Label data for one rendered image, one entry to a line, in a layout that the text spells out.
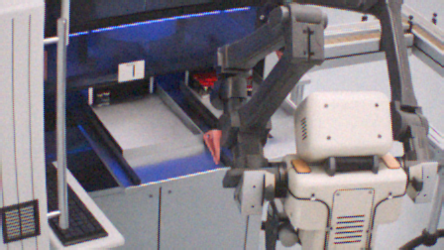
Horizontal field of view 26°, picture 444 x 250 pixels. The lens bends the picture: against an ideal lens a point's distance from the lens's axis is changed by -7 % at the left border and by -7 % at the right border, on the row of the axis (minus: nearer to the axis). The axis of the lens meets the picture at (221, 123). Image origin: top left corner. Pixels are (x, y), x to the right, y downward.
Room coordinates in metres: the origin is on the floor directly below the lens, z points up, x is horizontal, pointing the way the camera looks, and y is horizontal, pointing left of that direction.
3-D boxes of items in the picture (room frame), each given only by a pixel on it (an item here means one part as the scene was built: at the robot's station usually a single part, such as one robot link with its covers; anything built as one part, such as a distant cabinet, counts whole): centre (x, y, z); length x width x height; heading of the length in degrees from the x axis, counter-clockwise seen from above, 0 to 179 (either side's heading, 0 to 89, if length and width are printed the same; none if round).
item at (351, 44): (3.31, -0.39, 0.92); 0.69 x 0.16 x 0.16; 119
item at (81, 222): (2.28, 0.45, 0.82); 0.40 x 0.14 x 0.02; 34
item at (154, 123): (2.65, 0.24, 0.90); 0.34 x 0.26 x 0.04; 29
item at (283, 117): (2.82, -0.05, 0.90); 0.34 x 0.26 x 0.04; 29
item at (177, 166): (2.67, 0.06, 0.87); 0.70 x 0.48 x 0.02; 119
